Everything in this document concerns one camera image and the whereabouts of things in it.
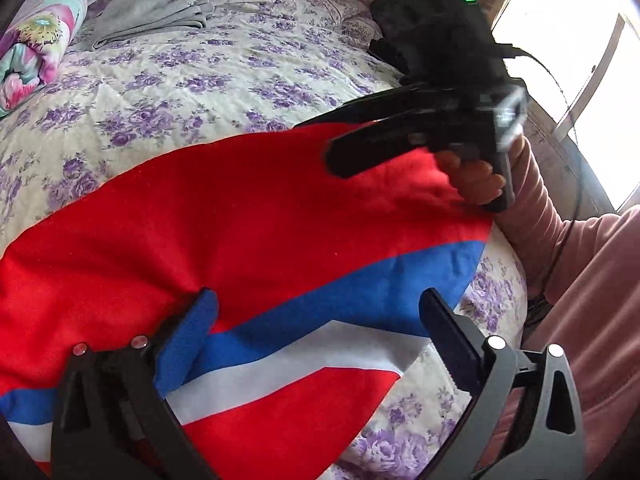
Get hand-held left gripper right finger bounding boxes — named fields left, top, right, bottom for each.
left=419, top=287, right=586, bottom=480

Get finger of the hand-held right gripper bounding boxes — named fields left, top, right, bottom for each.
left=294, top=85, right=426, bottom=128
left=325, top=119, right=437, bottom=179

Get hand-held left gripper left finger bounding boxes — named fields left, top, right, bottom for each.
left=50, top=287, right=221, bottom=480

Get red blue white pants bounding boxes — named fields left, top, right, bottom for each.
left=0, top=121, right=493, bottom=476

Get person's right hand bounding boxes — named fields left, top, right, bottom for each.
left=437, top=151, right=507, bottom=207

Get window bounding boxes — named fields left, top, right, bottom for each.
left=492, top=0, right=640, bottom=213

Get person's pink clothing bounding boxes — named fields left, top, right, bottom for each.
left=492, top=207, right=640, bottom=480

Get purple floral bedspread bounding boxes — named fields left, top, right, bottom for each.
left=0, top=0, right=528, bottom=480

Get folded grey cloth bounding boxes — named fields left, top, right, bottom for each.
left=82, top=0, right=221, bottom=52

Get colourful floral rolled blanket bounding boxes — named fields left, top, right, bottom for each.
left=0, top=0, right=89, bottom=117

